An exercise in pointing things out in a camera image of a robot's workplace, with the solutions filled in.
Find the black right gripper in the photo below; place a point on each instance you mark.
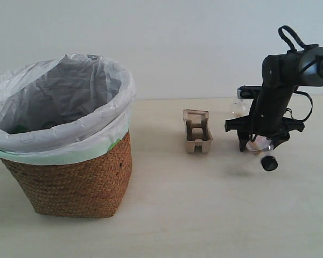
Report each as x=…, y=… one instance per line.
x=266, y=119

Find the beige pulp cardboard tray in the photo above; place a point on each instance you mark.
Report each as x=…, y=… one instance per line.
x=197, y=132

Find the clear bottle red label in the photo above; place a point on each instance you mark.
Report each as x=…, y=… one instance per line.
x=263, y=148

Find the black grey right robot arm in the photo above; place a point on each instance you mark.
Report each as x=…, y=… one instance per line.
x=282, y=76

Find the white plastic bin liner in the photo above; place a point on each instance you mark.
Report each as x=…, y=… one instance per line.
x=64, y=111

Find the woven brown wicker basket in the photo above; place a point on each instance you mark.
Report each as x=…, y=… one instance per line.
x=89, y=189

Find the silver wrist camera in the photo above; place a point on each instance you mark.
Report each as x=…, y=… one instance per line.
x=248, y=91

